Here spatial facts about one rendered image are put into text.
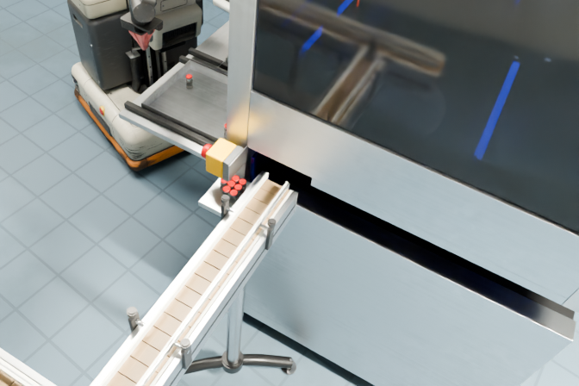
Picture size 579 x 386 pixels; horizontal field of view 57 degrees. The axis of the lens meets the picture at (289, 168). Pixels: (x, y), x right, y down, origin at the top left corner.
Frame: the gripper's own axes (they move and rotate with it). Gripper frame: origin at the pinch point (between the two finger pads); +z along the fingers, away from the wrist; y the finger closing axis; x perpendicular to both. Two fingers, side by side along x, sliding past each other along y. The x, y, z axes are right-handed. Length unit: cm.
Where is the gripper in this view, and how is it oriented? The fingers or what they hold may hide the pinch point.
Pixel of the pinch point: (144, 46)
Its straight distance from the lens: 165.2
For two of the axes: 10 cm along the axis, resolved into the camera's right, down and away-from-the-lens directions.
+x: 4.8, -6.1, 6.3
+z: -1.1, 6.7, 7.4
